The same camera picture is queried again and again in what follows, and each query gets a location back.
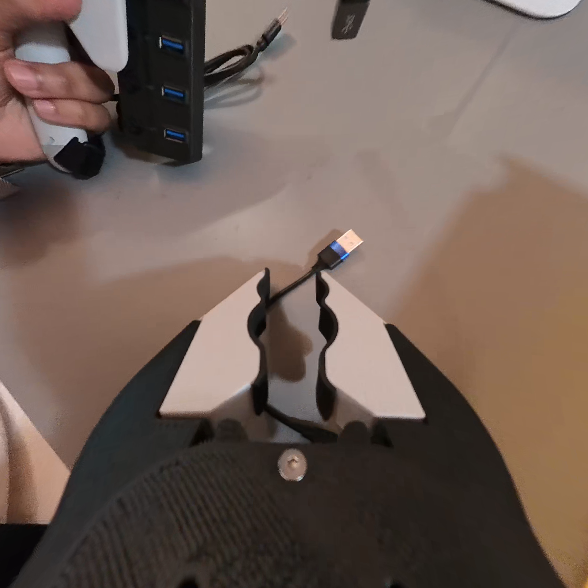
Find black blue-ringed USB cable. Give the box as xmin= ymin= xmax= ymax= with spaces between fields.
xmin=263 ymin=229 xmax=365 ymax=444

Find silver mesh wristwatch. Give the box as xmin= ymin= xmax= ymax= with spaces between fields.
xmin=0 ymin=163 xmax=25 ymax=201

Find person's left hand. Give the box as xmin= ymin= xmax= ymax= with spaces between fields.
xmin=0 ymin=0 xmax=115 ymax=164

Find grey desk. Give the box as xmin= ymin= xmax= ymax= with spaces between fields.
xmin=0 ymin=0 xmax=588 ymax=588

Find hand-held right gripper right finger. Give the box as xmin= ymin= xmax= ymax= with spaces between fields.
xmin=315 ymin=271 xmax=427 ymax=428

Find braided grey USB cable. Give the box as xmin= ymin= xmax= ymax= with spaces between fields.
xmin=331 ymin=0 xmax=372 ymax=40

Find black multi-port USB hub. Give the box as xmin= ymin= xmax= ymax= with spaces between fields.
xmin=112 ymin=0 xmax=291 ymax=167

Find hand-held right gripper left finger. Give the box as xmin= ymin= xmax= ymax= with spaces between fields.
xmin=158 ymin=269 xmax=272 ymax=418

